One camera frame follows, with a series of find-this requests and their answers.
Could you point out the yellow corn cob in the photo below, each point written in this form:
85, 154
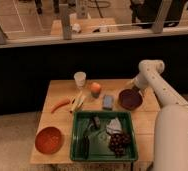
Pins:
78, 101

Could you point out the dark small block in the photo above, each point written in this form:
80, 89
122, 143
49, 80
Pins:
96, 122

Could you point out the white paper cup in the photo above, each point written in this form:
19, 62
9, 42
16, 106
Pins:
80, 79

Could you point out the purple bowl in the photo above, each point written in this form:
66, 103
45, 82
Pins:
130, 99

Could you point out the green plastic tray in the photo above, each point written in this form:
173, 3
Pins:
99, 138

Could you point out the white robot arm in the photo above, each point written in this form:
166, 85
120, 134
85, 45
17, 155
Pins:
171, 125

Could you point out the orange plastic bowl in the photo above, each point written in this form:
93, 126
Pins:
49, 140

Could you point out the grey crumpled cloth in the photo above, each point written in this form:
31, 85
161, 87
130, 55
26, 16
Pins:
114, 126

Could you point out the orange ball on stand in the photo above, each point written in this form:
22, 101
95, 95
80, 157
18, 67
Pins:
95, 89

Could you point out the black handled tool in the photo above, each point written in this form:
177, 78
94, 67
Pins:
86, 141

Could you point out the wooden table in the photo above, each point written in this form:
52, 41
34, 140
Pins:
143, 118

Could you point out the blue eraser block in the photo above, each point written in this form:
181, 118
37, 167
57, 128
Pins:
107, 102

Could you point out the orange carrot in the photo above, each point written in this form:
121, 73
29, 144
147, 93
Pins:
60, 104

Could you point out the purple grape bunch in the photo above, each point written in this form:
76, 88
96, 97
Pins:
118, 143

